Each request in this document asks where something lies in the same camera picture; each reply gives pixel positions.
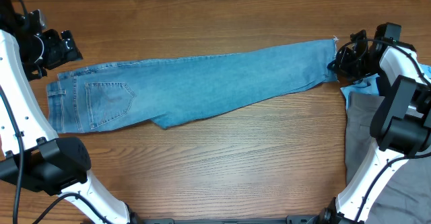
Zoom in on light blue denim jeans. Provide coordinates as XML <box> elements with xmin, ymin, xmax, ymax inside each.
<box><xmin>46</xmin><ymin>39</ymin><xmax>337</xmax><ymax>133</ymax></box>

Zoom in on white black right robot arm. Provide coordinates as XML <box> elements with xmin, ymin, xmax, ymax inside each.
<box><xmin>307</xmin><ymin>22</ymin><xmax>430</xmax><ymax>223</ymax></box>

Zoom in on light blue shirt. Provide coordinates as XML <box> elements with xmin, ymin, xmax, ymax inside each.
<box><xmin>340</xmin><ymin>64</ymin><xmax>430</xmax><ymax>110</ymax></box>

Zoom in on black garment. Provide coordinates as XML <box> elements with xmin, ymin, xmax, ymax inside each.
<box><xmin>376</xmin><ymin>75</ymin><xmax>391</xmax><ymax>97</ymax></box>

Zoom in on grey folded garment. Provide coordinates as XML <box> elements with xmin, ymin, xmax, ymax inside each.
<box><xmin>344</xmin><ymin>91</ymin><xmax>431</xmax><ymax>224</ymax></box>

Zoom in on black rail at table edge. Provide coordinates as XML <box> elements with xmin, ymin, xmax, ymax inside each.
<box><xmin>143</xmin><ymin>215</ymin><xmax>318</xmax><ymax>224</ymax></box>

